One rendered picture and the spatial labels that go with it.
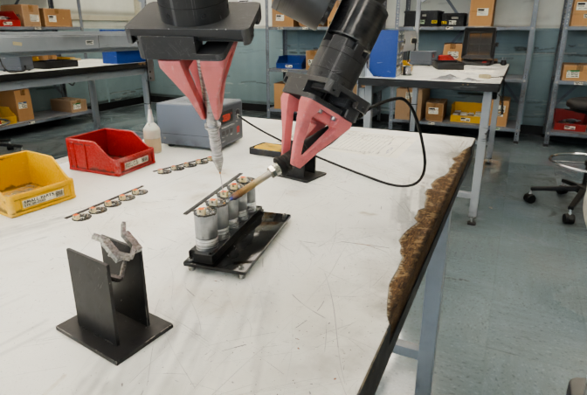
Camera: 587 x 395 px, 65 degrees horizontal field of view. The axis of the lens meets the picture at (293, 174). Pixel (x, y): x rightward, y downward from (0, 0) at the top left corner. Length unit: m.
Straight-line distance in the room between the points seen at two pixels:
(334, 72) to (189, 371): 0.33
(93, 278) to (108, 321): 0.04
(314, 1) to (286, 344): 0.35
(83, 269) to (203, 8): 0.23
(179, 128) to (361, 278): 0.63
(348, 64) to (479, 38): 3.09
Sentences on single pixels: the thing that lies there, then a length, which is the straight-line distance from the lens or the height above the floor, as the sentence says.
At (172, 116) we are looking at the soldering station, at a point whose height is 0.82.
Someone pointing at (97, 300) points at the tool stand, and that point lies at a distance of 0.41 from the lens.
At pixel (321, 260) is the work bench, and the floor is 0.75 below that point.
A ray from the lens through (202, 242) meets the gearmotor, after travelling 0.50.
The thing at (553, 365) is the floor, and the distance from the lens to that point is 1.74.
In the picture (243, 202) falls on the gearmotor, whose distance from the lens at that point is 0.57.
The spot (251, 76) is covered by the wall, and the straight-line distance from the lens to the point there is 5.90.
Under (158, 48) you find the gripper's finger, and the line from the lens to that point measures 0.40.
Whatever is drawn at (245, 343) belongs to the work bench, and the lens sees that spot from 0.41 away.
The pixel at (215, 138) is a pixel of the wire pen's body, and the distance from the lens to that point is 0.46.
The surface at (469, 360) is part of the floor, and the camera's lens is 1.66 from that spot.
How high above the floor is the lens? 1.00
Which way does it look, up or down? 18 degrees down
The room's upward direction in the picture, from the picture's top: straight up
